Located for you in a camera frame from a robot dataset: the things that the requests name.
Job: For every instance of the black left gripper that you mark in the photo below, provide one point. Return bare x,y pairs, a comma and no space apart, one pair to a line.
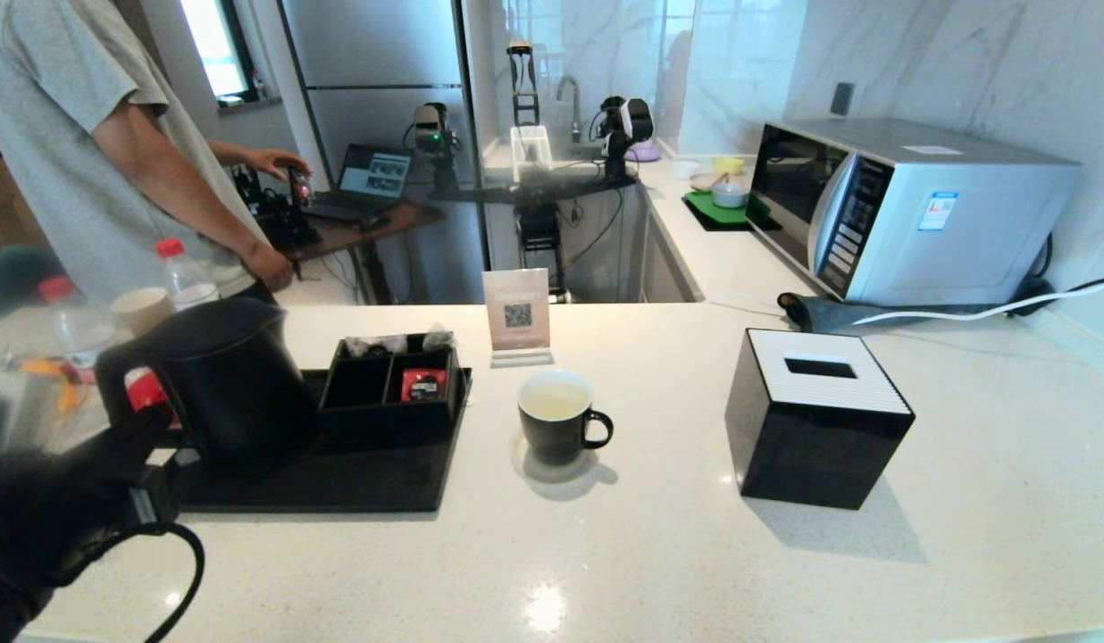
163,487

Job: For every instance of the black electric kettle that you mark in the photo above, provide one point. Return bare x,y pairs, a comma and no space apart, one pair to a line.
239,384

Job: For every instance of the person's bare forearm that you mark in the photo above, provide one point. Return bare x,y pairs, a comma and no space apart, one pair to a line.
229,152
177,187

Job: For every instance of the black white background robot arm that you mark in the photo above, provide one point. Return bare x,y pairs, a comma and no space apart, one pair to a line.
637,118

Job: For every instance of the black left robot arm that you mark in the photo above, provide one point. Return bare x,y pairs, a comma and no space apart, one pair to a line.
43,518

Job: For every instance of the red Nescafe sachet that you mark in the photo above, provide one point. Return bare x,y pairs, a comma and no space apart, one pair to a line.
424,386

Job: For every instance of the person's hand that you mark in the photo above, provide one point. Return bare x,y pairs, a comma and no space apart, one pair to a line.
271,268
277,162

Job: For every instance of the orange toy fruit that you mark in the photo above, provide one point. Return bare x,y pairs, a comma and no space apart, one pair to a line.
47,373

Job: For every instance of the clear water bottle red cap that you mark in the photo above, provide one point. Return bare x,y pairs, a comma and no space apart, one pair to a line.
188,286
79,330

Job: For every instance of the brown paper cup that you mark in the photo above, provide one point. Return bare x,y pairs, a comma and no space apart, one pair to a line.
141,308

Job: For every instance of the black serving tray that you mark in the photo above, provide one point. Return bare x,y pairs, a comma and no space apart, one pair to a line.
355,482

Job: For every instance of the black compartment organizer box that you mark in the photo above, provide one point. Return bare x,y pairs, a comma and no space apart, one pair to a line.
382,427

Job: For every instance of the white sachet packet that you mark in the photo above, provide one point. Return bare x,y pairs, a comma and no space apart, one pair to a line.
373,344

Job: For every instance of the teal chair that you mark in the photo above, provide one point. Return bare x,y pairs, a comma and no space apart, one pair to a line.
16,277

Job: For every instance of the black tripod stand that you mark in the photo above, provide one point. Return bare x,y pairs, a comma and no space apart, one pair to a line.
284,223

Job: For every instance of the black handheld device red light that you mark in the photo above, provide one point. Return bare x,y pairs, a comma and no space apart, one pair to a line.
299,186

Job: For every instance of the brown wooden side table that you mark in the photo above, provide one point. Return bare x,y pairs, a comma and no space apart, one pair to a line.
373,230

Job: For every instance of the black computer mouse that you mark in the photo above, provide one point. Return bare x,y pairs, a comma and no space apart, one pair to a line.
373,220

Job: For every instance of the round white coaster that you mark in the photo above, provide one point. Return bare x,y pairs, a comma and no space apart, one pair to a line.
525,469

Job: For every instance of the person in grey t-shirt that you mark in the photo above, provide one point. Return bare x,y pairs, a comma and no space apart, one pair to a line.
43,134

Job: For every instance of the open laptop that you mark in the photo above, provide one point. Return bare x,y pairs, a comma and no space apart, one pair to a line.
373,174

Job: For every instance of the black mug white inside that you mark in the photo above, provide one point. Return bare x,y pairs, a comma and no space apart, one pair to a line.
552,438

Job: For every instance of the beige QR code sign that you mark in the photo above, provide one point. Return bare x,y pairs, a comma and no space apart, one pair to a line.
516,308

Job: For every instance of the bright window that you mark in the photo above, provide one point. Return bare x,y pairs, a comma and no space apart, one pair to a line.
213,45

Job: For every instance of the silver refrigerator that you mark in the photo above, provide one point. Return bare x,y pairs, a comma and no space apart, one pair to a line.
382,54

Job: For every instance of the chrome sink faucet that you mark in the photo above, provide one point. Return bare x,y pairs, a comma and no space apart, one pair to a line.
572,94

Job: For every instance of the purple plate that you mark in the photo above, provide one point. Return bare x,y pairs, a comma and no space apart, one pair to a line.
648,152

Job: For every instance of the green mat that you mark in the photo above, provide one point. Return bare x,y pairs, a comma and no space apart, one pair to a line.
708,210

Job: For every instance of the small white bowl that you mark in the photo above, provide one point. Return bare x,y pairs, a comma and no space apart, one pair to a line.
686,169

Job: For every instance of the beige plate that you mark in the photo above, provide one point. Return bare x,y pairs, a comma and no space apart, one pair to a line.
702,183

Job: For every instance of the grey bowl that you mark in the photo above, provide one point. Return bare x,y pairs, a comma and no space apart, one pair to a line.
729,196

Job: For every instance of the black tissue box white lid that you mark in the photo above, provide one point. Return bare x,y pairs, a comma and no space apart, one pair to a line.
802,446

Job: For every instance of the yellow bowl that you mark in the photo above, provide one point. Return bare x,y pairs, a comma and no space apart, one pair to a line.
729,166

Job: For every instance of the silver microwave oven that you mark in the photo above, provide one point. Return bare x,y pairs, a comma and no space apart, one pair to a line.
963,223

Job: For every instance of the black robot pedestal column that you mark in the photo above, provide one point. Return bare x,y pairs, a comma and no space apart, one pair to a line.
540,241

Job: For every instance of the grey camera head green light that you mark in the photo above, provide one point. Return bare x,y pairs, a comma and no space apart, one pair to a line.
431,125

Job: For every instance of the black upright gripper frame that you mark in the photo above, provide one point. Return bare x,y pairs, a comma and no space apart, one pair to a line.
522,89

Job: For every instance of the black wall socket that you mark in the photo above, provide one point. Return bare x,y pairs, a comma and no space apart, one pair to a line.
842,99

